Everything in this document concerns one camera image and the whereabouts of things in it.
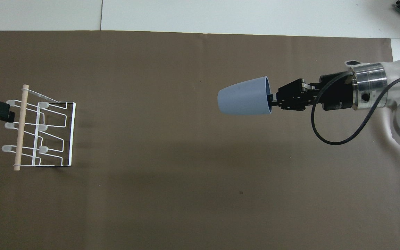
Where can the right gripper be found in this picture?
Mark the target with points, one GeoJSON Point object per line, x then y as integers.
{"type": "Point", "coordinates": [339, 92]}

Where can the blue-grey plastic cup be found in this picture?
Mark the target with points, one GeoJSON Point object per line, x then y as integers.
{"type": "Point", "coordinates": [241, 97]}

